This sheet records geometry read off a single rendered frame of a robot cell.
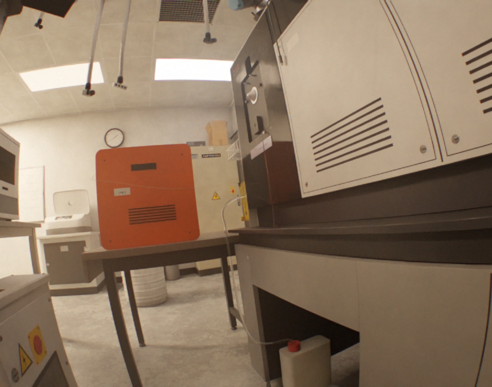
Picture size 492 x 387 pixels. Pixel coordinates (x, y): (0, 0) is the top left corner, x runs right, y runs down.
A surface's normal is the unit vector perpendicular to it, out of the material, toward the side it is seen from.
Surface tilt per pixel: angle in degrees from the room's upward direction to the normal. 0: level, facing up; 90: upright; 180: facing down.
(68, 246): 90
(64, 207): 105
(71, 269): 90
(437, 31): 90
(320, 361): 90
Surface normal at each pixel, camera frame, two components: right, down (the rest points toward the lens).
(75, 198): 0.36, 0.13
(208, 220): 0.34, -0.13
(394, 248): -0.93, 0.09
